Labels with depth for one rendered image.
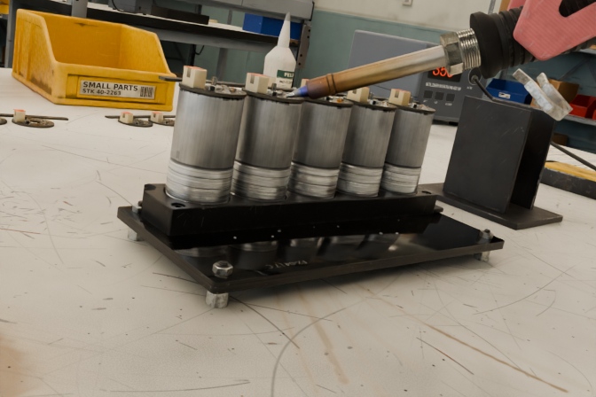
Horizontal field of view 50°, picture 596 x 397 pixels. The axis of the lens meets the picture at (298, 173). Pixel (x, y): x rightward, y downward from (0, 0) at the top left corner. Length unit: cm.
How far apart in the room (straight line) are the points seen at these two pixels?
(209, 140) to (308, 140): 5
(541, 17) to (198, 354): 16
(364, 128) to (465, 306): 9
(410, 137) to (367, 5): 584
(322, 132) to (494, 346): 11
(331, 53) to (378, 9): 66
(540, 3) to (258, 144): 11
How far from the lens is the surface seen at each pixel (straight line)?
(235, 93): 23
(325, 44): 640
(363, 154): 29
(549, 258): 35
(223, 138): 23
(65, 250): 24
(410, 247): 27
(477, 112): 41
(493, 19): 25
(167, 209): 23
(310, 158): 27
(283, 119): 25
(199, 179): 23
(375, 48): 84
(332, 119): 26
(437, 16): 569
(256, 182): 25
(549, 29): 24
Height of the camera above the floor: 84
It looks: 13 degrees down
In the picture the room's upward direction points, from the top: 10 degrees clockwise
